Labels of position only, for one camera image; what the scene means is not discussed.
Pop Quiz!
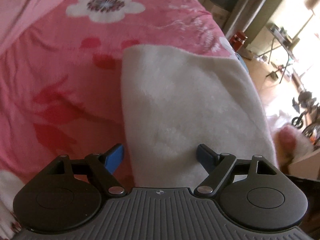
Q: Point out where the red bottle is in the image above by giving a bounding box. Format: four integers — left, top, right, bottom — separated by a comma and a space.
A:
229, 30, 248, 53

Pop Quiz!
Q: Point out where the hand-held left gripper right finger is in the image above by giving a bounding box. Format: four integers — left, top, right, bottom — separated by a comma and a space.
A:
194, 144, 278, 197

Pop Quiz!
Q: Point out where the pink and grey quilt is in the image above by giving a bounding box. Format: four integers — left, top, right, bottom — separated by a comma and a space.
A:
0, 0, 78, 54

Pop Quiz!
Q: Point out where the folding table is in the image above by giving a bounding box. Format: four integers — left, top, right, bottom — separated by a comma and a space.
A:
265, 22, 300, 83

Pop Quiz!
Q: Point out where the pink fluffy slipper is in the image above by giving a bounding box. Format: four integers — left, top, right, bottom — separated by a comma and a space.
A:
275, 126, 313, 160

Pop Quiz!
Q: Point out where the pink floral blanket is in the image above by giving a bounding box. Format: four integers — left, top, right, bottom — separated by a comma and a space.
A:
0, 0, 250, 238

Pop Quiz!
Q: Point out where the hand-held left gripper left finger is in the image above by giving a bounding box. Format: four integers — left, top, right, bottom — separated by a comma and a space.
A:
46, 144, 125, 197

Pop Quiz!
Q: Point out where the white fluffy sweater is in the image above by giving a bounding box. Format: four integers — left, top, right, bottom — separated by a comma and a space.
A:
120, 44, 279, 193

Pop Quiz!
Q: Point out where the grey curtain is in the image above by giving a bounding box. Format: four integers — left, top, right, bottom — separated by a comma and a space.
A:
222, 0, 278, 45

